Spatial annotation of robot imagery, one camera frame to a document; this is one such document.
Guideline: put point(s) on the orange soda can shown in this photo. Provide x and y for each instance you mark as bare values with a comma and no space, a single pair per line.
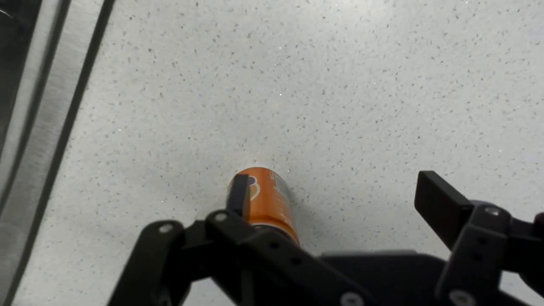
272,197

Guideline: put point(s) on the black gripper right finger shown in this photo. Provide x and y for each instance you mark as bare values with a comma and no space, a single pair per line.
481,243

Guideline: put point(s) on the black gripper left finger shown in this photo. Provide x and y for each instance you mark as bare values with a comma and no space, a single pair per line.
249,265

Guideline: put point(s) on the stainless steel double sink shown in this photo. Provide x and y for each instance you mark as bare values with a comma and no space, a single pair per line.
34,112

